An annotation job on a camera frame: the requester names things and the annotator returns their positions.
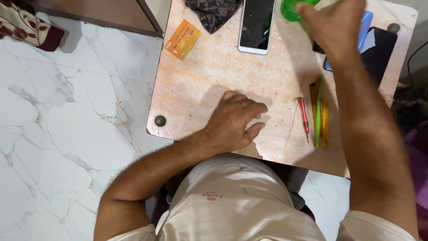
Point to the person's right fingers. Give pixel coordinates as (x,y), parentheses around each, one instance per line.
(306,15)

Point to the dark round table bolt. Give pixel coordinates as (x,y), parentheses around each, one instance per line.
(159,121)
(393,27)

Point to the green suction cup tool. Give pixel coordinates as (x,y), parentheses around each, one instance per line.
(289,9)

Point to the orange plastic card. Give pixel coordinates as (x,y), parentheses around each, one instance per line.
(183,39)

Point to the person's left hand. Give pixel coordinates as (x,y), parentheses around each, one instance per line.
(229,125)

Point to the dark patterned cloth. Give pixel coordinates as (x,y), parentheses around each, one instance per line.
(212,11)

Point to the brown wooden furniture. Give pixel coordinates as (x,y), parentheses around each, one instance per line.
(110,15)

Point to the yellow plastic pry tool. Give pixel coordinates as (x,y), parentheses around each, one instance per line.
(325,124)

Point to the red precision screwdriver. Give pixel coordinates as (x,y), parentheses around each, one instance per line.
(304,117)

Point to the blue phone back cover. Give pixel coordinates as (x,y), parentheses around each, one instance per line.
(365,26)

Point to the person's beige shirt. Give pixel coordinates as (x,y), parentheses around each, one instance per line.
(234,207)

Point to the green plastic pry tool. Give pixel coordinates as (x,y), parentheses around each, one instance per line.
(318,120)

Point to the black phone panel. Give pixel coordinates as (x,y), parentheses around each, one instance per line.
(379,53)

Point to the floral maroon and cream cloth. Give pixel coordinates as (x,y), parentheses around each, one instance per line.
(26,25)

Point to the person's right hand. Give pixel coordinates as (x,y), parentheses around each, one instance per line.
(337,28)

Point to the white smartphone with black screen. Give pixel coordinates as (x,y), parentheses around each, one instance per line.
(256,25)

